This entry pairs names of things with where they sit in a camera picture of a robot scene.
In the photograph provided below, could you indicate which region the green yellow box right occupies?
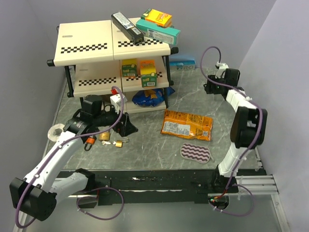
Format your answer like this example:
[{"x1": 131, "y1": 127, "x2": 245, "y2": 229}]
[{"x1": 140, "y1": 60, "x2": 157, "y2": 88}]

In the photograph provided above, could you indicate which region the orange black padlock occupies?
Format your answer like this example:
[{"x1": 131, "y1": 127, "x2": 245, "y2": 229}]
[{"x1": 84, "y1": 135, "x2": 97, "y2": 151}]

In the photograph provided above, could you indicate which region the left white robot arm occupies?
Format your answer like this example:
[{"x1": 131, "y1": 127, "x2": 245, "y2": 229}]
[{"x1": 9, "y1": 93, "x2": 138, "y2": 221}]

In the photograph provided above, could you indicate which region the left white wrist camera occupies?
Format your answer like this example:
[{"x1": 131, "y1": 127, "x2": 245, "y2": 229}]
[{"x1": 110, "y1": 88, "x2": 121, "y2": 114}]

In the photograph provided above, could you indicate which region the large brass long-shackle padlock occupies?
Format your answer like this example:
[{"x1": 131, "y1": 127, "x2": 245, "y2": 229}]
[{"x1": 98, "y1": 130, "x2": 111, "y2": 142}]

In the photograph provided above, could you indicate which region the silver key on table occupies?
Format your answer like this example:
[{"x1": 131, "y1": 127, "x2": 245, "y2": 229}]
[{"x1": 101, "y1": 141, "x2": 111, "y2": 145}]

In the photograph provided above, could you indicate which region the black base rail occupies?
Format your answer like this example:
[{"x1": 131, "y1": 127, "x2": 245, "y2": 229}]
[{"x1": 78, "y1": 169, "x2": 238, "y2": 205}]

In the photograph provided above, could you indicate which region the small brass padlock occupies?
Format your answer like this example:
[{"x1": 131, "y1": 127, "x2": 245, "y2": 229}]
[{"x1": 112, "y1": 137, "x2": 129, "y2": 148}]

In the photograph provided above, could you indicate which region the blue chip bag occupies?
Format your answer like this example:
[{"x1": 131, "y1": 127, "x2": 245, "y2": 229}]
[{"x1": 132, "y1": 87, "x2": 175, "y2": 107}]

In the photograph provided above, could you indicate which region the orange yellow snack box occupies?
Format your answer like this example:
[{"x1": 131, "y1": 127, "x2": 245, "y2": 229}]
[{"x1": 140, "y1": 8, "x2": 172, "y2": 28}]

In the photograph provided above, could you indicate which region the purple cable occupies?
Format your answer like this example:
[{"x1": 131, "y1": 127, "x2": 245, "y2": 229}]
[
  {"x1": 14, "y1": 86, "x2": 125, "y2": 229},
  {"x1": 200, "y1": 46, "x2": 264, "y2": 217}
]

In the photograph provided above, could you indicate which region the orange kettle chip bag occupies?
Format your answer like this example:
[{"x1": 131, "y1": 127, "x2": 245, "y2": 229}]
[{"x1": 161, "y1": 109, "x2": 213, "y2": 141}]

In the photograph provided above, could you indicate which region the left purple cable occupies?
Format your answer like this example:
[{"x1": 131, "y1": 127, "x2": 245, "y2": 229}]
[{"x1": 14, "y1": 86, "x2": 125, "y2": 229}]

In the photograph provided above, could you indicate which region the green yellow box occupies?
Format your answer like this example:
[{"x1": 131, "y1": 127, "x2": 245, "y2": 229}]
[
  {"x1": 140, "y1": 60, "x2": 157, "y2": 88},
  {"x1": 121, "y1": 58, "x2": 138, "y2": 77}
]

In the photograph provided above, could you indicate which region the beige checkered three-tier shelf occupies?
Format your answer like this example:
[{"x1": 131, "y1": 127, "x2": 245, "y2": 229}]
[{"x1": 47, "y1": 20, "x2": 179, "y2": 114}]

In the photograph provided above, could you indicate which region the clear tape roll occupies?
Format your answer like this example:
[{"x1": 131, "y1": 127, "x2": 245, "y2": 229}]
[{"x1": 47, "y1": 123, "x2": 65, "y2": 142}]

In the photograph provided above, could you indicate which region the long black box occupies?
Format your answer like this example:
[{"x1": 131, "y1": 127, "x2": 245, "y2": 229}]
[{"x1": 111, "y1": 12, "x2": 144, "y2": 45}]

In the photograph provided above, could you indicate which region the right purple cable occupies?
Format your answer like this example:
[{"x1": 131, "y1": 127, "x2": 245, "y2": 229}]
[{"x1": 200, "y1": 46, "x2": 264, "y2": 217}]

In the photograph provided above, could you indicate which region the purple wavy sponge pad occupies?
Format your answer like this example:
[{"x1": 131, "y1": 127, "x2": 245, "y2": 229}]
[{"x1": 180, "y1": 143, "x2": 215, "y2": 164}]

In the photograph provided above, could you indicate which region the teal toothpaste box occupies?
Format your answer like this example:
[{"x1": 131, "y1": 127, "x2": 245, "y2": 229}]
[{"x1": 136, "y1": 19, "x2": 181, "y2": 45}]

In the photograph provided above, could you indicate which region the blue white toothpaste box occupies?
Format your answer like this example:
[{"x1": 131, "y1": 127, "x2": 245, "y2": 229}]
[{"x1": 169, "y1": 60, "x2": 196, "y2": 72}]

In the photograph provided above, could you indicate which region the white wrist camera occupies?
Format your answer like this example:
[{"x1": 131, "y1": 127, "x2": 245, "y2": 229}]
[
  {"x1": 215, "y1": 61, "x2": 229, "y2": 78},
  {"x1": 110, "y1": 88, "x2": 121, "y2": 114}
]

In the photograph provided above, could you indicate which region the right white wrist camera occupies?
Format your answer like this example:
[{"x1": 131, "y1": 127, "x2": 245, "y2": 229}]
[{"x1": 215, "y1": 61, "x2": 229, "y2": 78}]

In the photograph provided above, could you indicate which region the green yellow box left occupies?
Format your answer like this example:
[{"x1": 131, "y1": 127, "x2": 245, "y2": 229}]
[{"x1": 121, "y1": 58, "x2": 138, "y2": 77}]

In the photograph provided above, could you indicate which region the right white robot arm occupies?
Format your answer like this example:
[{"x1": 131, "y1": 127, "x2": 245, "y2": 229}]
[{"x1": 204, "y1": 65, "x2": 267, "y2": 193}]

